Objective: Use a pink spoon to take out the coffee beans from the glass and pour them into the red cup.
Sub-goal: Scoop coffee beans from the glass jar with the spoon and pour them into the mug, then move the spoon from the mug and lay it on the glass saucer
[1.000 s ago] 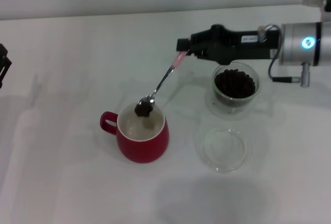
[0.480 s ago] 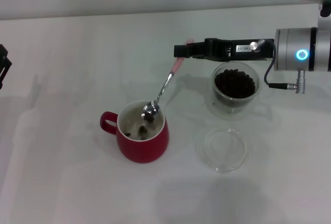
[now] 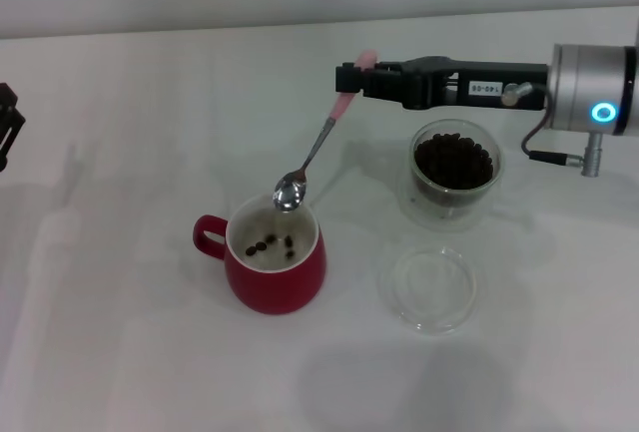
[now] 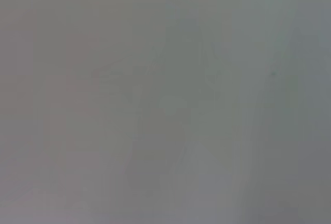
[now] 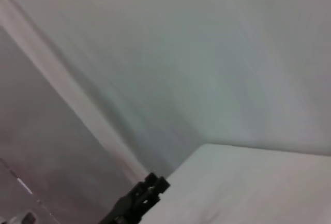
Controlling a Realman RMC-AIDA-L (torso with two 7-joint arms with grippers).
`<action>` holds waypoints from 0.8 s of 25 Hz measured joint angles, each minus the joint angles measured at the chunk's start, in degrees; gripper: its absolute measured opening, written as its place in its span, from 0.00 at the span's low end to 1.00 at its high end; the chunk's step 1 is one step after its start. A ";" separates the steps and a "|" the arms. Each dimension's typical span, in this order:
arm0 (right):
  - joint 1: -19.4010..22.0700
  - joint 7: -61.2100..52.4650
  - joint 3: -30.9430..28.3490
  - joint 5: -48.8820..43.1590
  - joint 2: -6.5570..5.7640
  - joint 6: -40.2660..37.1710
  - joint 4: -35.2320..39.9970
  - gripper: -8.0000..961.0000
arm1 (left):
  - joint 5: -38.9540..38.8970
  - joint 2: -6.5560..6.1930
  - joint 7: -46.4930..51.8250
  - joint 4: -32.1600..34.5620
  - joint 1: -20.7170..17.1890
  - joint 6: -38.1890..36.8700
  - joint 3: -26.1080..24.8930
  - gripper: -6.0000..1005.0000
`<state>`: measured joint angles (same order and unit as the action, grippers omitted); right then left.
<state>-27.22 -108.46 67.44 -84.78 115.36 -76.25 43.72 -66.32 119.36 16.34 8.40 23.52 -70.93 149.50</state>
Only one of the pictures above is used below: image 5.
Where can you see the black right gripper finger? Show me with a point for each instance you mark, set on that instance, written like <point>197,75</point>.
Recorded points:
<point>144,195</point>

